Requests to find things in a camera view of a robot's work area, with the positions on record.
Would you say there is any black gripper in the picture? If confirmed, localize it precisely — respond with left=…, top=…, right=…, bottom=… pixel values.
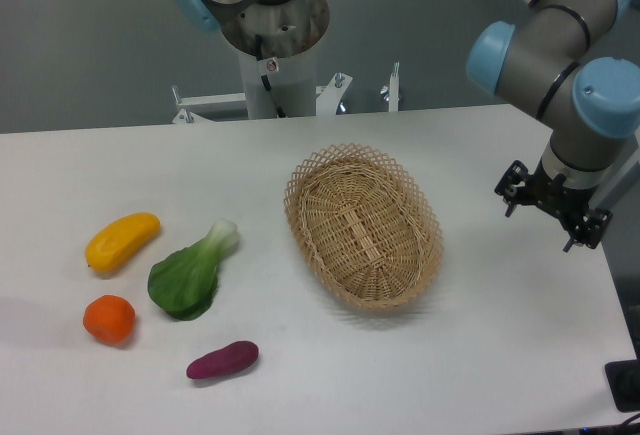
left=494, top=160, right=613, bottom=252

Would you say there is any green bok choy toy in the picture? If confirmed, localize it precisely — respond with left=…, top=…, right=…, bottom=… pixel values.
left=147, top=220, right=240, bottom=321

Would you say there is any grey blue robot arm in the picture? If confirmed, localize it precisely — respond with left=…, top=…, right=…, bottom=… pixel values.
left=175, top=0, right=639, bottom=248

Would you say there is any black box at edge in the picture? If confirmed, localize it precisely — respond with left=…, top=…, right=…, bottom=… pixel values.
left=605, top=359, right=639, bottom=413

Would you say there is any woven wicker basket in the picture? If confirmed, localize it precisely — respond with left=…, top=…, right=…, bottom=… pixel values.
left=284, top=143, right=444, bottom=312

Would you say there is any purple sweet potato toy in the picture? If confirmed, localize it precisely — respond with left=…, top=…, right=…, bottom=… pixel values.
left=186, top=341, right=260, bottom=380

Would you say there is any yellow mango toy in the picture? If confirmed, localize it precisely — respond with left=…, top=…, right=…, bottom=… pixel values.
left=85, top=212, right=161, bottom=273

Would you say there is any orange fruit toy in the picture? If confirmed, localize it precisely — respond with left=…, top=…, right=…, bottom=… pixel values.
left=83, top=295, right=136, bottom=345

